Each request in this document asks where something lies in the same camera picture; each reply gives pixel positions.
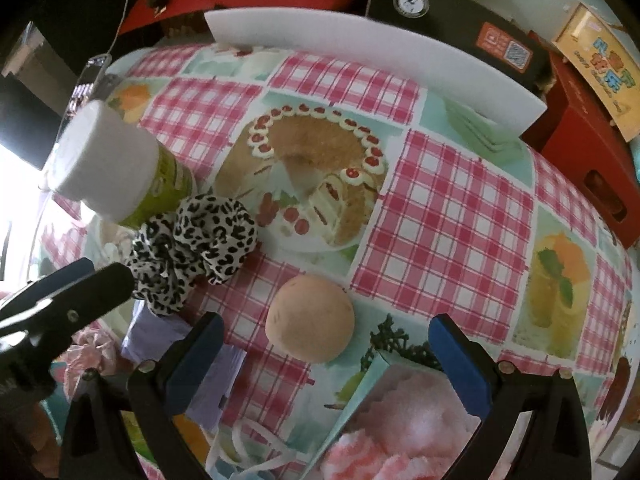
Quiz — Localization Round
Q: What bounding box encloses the leopard print scrunchie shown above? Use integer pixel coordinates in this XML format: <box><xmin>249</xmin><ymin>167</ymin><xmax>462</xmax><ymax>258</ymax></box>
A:
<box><xmin>125</xmin><ymin>194</ymin><xmax>258</xmax><ymax>317</ymax></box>

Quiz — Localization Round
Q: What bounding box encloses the teal rimmed white tray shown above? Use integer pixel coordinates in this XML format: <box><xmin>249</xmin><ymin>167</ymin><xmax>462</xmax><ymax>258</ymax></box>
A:
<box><xmin>307</xmin><ymin>350</ymin><xmax>501</xmax><ymax>480</ymax></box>

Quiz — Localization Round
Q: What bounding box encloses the tan box with handle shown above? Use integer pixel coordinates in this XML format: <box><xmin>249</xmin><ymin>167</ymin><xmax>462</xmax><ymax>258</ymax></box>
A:
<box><xmin>550</xmin><ymin>2</ymin><xmax>640</xmax><ymax>143</ymax></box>

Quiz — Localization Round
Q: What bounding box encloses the red cardboard crate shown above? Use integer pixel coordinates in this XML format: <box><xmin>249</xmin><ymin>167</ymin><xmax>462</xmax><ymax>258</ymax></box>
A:
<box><xmin>520</xmin><ymin>30</ymin><xmax>640</xmax><ymax>251</ymax></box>

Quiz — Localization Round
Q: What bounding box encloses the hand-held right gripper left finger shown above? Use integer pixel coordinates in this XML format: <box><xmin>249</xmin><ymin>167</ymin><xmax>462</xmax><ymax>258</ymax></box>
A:
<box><xmin>60</xmin><ymin>311</ymin><xmax>225</xmax><ymax>480</ymax></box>

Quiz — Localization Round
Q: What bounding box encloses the pink checkered cake-print tablecloth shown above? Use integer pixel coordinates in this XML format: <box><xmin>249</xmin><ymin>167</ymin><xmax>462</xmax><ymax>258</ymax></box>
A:
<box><xmin>30</xmin><ymin>42</ymin><xmax>636</xmax><ymax>480</ymax></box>

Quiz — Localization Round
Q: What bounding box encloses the peach round squishy bun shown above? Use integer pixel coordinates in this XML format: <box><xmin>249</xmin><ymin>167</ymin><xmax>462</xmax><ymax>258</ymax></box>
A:
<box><xmin>265</xmin><ymin>274</ymin><xmax>356</xmax><ymax>363</ymax></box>

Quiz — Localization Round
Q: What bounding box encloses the pale pink fluffy cloth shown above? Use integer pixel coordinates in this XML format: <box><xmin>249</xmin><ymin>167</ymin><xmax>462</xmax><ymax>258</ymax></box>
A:
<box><xmin>367</xmin><ymin>365</ymin><xmax>483</xmax><ymax>441</ymax></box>

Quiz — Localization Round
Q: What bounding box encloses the pink white fluffy towel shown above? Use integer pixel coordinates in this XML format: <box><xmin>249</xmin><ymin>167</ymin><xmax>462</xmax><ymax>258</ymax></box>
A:
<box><xmin>320</xmin><ymin>430</ymin><xmax>481</xmax><ymax>480</ymax></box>

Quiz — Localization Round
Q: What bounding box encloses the white-capped green bottle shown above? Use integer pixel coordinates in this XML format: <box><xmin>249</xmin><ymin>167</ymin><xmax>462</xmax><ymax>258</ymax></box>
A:
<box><xmin>45</xmin><ymin>100</ymin><xmax>198</xmax><ymax>228</ymax></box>

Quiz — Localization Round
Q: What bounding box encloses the pink organza scrunchie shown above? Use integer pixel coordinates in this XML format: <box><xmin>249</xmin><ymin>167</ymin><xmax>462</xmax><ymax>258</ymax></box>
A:
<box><xmin>55</xmin><ymin>327</ymin><xmax>121</xmax><ymax>386</ymax></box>

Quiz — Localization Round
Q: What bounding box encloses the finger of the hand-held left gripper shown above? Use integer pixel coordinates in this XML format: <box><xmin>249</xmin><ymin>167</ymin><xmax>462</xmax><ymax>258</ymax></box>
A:
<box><xmin>0</xmin><ymin>263</ymin><xmax>136</xmax><ymax>347</ymax></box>
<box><xmin>0</xmin><ymin>257</ymin><xmax>97</xmax><ymax>319</ymax></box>

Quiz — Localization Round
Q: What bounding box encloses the white ribbon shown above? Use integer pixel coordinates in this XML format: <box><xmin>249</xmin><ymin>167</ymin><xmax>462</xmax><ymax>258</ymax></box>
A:
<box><xmin>205</xmin><ymin>417</ymin><xmax>296</xmax><ymax>480</ymax></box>

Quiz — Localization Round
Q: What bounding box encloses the black smartphone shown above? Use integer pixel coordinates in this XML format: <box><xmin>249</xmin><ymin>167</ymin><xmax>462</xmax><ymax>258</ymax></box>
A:
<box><xmin>62</xmin><ymin>55</ymin><xmax>113</xmax><ymax>126</ymax></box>

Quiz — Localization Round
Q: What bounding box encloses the black box with gauge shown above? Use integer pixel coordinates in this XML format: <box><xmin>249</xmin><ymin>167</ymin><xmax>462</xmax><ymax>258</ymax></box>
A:
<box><xmin>365</xmin><ymin>0</ymin><xmax>551</xmax><ymax>96</ymax></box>

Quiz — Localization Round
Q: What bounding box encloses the black cabinet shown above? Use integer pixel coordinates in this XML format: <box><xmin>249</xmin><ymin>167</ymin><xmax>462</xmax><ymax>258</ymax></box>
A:
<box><xmin>0</xmin><ymin>0</ymin><xmax>151</xmax><ymax>171</ymax></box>

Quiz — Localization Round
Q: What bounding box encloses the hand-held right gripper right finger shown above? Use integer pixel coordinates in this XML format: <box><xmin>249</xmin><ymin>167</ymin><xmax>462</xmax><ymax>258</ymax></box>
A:
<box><xmin>427</xmin><ymin>314</ymin><xmax>593</xmax><ymax>480</ymax></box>

